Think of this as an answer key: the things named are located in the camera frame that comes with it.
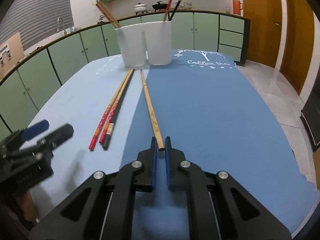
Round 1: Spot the red orange chopstick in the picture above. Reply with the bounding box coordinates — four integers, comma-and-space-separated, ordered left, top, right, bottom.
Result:
88, 70, 132, 151

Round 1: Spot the cardboard box on counter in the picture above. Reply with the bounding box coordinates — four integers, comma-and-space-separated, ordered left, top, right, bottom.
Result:
0, 32, 24, 79

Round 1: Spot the grey window blind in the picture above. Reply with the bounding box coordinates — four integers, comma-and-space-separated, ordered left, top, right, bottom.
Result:
1, 0, 74, 49

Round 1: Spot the plain bamboo chopstick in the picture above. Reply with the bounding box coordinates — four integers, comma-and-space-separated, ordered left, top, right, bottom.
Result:
140, 69, 165, 151

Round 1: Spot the dark blue table mat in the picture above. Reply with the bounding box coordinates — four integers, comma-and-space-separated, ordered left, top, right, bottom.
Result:
121, 50, 318, 232

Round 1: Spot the black chopstick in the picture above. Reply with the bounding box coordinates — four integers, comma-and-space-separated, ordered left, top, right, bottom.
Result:
168, 0, 182, 21
102, 69, 135, 150

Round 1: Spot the black wok pan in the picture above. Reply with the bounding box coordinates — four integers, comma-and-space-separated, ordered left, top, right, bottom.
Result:
152, 1, 168, 11

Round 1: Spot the white utensil holder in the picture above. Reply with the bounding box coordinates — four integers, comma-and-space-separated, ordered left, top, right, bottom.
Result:
115, 21, 172, 68

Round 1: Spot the brown wooden door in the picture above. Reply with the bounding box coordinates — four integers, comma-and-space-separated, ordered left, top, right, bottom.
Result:
243, 0, 282, 68
280, 0, 315, 93

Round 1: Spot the black chopstick in holder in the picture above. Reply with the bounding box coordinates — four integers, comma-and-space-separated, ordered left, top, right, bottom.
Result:
168, 0, 182, 21

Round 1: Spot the orange thermos flask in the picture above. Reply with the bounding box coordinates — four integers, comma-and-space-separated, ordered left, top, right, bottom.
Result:
232, 0, 243, 16

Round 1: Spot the red patterned chopstick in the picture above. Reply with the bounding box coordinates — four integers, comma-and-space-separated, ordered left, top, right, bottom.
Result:
99, 69, 134, 144

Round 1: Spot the black appliance at right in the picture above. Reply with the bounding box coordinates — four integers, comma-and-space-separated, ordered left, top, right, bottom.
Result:
301, 73, 320, 152

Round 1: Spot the light blue table mat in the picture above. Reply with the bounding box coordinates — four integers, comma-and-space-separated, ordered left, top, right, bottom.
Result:
31, 55, 151, 218

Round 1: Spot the chrome kitchen faucet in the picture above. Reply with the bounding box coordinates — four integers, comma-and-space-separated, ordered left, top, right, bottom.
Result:
57, 17, 67, 36

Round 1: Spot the white cooking pot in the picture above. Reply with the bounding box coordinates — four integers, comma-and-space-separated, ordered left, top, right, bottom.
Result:
134, 3, 148, 15

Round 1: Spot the red chopstick in holder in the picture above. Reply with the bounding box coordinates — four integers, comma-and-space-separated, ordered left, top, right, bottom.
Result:
163, 0, 172, 22

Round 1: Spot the wooden chopstick left compartment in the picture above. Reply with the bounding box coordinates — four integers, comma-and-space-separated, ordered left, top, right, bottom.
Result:
95, 2, 121, 28

